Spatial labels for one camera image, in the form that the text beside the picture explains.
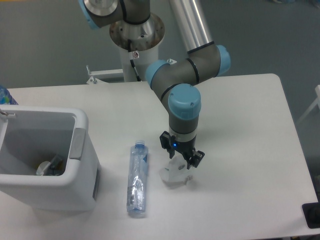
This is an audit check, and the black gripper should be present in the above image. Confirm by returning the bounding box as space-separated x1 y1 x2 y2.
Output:
159 131 205 170

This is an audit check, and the white face mask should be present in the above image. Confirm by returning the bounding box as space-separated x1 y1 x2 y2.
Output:
159 154 194 189

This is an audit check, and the crushed clear plastic bottle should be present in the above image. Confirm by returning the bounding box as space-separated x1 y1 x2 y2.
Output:
126 140 149 218

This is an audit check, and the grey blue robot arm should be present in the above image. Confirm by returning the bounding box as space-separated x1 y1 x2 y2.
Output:
79 0 231 167

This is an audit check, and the trash inside the can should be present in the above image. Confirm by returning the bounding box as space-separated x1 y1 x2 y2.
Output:
35 155 64 176

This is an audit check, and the white open trash can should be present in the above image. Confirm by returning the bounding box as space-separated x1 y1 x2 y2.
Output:
0 104 101 211

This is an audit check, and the black clamp at table edge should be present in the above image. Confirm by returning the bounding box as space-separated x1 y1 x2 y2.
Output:
302 202 320 229

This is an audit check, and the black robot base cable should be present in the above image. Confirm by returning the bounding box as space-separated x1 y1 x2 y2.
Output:
126 38 143 83

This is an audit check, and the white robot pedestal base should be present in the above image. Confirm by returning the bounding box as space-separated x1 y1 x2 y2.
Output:
85 12 178 85

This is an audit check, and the white frame at right edge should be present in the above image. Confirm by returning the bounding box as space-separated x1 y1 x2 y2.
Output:
296 85 320 125

